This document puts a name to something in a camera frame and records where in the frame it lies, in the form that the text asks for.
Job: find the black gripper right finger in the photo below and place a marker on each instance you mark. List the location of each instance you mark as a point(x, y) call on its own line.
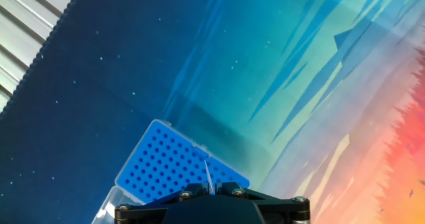
point(285, 212)

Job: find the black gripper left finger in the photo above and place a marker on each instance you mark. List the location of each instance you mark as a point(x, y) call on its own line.
point(146, 212)

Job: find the small clear pipette tip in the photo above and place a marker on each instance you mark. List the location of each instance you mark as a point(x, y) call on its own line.
point(208, 174)

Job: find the clear lid of blue holder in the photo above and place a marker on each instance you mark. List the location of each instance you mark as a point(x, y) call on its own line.
point(106, 210)

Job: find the blue pipette tip holder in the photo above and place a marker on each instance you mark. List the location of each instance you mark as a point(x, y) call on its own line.
point(159, 164)

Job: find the printed sunset forest cloth mat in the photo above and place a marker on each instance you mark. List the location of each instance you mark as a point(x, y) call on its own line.
point(265, 67)

